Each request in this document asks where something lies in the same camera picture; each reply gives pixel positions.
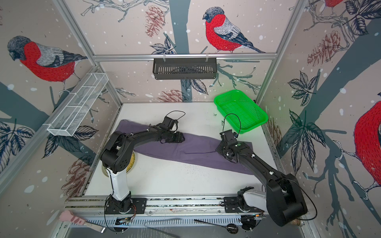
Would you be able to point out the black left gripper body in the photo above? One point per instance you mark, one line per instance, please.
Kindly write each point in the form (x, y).
(174, 138)

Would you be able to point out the purple trousers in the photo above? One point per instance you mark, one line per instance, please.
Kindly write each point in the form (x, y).
(196, 150)

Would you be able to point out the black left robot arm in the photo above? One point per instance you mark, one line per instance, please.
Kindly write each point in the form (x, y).
(116, 156)

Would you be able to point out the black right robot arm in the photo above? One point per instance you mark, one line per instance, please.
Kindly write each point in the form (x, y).
(284, 198)

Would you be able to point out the yellow round woven mat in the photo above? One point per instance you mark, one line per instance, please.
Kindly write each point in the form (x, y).
(129, 167)

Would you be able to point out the green plastic basket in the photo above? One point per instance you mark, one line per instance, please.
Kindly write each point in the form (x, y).
(242, 113)

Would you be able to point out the black spoon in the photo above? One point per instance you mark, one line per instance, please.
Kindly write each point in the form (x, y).
(231, 228)

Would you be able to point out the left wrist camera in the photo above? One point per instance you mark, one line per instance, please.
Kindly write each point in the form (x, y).
(168, 123)

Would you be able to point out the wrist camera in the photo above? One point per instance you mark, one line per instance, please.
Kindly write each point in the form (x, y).
(228, 138)
(168, 123)

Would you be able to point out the black hanging wire basket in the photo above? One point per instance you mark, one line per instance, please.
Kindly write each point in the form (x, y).
(185, 68)

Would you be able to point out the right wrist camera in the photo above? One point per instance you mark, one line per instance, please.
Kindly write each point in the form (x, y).
(228, 138)

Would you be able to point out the horizontal aluminium frame bar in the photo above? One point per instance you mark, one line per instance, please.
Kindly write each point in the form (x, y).
(148, 57)

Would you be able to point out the white mesh wall shelf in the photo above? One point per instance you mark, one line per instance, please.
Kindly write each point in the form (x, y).
(80, 102)

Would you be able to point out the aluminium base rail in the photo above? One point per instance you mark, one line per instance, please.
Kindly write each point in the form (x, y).
(165, 211)

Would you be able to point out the pink handled spatula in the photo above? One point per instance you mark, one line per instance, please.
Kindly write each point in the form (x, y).
(68, 216)

